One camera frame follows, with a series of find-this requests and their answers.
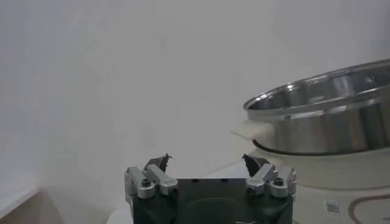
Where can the cream electric cooker base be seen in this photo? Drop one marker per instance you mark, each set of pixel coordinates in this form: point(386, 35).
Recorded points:
point(320, 170)

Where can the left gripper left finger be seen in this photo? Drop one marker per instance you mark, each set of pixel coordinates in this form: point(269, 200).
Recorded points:
point(152, 182)

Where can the white side table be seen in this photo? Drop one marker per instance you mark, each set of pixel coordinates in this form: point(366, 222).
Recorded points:
point(15, 198)

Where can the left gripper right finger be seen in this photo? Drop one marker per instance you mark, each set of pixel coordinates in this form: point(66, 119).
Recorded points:
point(268, 182)

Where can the stainless steel steamer basket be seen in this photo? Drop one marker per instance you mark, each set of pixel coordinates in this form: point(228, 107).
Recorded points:
point(320, 131)

